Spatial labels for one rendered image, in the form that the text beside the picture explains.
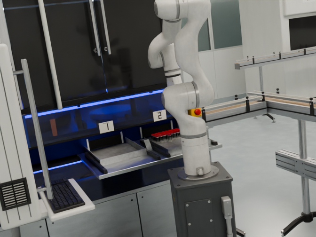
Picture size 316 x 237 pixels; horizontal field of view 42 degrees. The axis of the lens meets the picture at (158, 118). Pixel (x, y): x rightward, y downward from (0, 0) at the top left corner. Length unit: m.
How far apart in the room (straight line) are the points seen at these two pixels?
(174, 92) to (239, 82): 6.63
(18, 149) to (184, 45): 0.80
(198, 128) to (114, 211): 0.96
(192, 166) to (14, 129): 0.77
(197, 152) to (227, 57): 6.42
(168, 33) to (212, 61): 6.07
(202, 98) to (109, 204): 1.03
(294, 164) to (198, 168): 1.29
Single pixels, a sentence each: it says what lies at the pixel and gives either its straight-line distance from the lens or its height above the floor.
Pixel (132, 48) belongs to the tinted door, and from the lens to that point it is 2.41.
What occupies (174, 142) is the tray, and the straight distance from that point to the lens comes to 2.37.
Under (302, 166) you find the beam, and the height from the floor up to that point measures 0.51.
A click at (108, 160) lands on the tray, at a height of 0.90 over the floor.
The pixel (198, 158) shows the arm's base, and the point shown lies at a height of 0.95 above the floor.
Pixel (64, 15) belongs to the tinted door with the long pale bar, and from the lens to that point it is 2.32.
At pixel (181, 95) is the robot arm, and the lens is 1.74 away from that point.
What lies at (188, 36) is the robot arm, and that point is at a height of 1.48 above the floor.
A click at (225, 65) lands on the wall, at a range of 8.15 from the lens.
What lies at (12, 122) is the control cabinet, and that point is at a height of 1.24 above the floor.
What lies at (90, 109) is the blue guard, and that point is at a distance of 2.35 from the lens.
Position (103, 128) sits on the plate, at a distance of 2.38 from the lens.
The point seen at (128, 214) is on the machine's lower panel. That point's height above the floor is 0.46.
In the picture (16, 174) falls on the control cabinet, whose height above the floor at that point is 1.03.
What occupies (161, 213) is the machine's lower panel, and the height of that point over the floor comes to 0.39.
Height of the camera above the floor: 1.51
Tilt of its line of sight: 12 degrees down
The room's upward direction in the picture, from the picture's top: 8 degrees counter-clockwise
